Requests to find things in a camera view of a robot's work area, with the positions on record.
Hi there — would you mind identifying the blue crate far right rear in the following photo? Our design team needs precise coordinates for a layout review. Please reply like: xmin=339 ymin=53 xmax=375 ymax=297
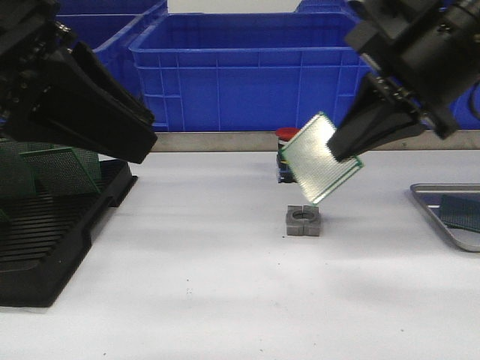
xmin=295 ymin=0 xmax=356 ymax=17

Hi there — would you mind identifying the steel shelf frame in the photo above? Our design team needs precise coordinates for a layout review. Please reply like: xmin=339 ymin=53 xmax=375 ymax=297
xmin=151 ymin=130 xmax=479 ymax=152

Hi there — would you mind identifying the metal tray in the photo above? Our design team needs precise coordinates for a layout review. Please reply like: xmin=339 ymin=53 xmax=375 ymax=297
xmin=410 ymin=184 xmax=479 ymax=253

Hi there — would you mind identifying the red emergency stop button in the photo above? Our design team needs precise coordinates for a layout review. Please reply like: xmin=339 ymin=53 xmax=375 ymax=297
xmin=274 ymin=127 xmax=301 ymax=185

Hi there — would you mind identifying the blue plastic crate right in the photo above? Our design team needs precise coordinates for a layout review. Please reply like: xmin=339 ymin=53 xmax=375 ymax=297
xmin=451 ymin=85 xmax=479 ymax=130

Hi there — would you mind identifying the black slotted board rack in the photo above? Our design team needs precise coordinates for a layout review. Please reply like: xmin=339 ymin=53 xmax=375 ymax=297
xmin=1 ymin=160 xmax=137 ymax=308

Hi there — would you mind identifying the blue crate far left rear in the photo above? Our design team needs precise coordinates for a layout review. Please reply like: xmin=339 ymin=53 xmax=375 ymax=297
xmin=58 ymin=0 xmax=168 ymax=15

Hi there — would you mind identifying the blue plastic crate left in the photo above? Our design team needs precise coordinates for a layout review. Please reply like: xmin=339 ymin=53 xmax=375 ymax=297
xmin=56 ymin=14 xmax=151 ymax=101

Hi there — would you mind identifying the blue plastic crate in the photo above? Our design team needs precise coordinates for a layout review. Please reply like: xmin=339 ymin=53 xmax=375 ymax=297
xmin=130 ymin=12 xmax=368 ymax=132
xmin=56 ymin=14 xmax=151 ymax=101
xmin=451 ymin=85 xmax=479 ymax=130

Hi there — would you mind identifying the green perfboard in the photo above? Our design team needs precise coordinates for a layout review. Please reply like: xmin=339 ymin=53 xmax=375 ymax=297
xmin=439 ymin=195 xmax=479 ymax=233
xmin=20 ymin=147 xmax=101 ymax=197
xmin=1 ymin=139 xmax=36 ymax=199
xmin=72 ymin=148 xmax=102 ymax=181
xmin=280 ymin=112 xmax=364 ymax=206

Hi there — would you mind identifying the grey metal clamp block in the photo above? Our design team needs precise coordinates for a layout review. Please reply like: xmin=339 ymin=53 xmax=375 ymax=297
xmin=286 ymin=205 xmax=322 ymax=236

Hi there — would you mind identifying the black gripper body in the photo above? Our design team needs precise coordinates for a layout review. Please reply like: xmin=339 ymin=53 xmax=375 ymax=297
xmin=1 ymin=1 xmax=75 ymax=146
xmin=345 ymin=1 xmax=479 ymax=139

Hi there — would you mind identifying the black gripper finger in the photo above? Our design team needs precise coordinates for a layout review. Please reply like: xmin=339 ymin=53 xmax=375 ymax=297
xmin=327 ymin=73 xmax=425 ymax=162
xmin=70 ymin=41 xmax=154 ymax=131
xmin=10 ymin=55 xmax=158 ymax=164

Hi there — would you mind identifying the blue plastic crate centre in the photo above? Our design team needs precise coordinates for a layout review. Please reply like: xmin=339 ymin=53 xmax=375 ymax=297
xmin=130 ymin=12 xmax=368 ymax=132

